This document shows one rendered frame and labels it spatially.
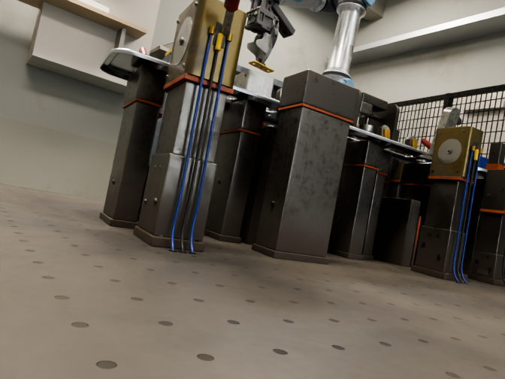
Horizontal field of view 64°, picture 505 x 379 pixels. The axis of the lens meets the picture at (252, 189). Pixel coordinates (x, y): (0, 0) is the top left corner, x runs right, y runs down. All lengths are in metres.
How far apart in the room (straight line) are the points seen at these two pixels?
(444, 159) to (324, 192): 0.39
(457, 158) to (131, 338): 0.89
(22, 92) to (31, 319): 3.63
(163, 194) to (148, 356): 0.39
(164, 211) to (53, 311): 0.34
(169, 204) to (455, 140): 0.69
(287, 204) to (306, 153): 0.10
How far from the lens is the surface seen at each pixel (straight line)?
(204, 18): 0.63
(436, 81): 4.63
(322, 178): 0.74
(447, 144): 1.05
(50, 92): 3.88
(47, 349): 0.22
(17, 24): 3.95
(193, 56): 0.61
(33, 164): 3.81
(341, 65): 1.66
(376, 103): 1.36
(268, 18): 1.35
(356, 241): 1.02
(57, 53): 3.56
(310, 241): 0.74
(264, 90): 1.06
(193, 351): 0.23
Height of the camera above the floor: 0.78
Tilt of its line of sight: 2 degrees up
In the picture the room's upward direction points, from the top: 11 degrees clockwise
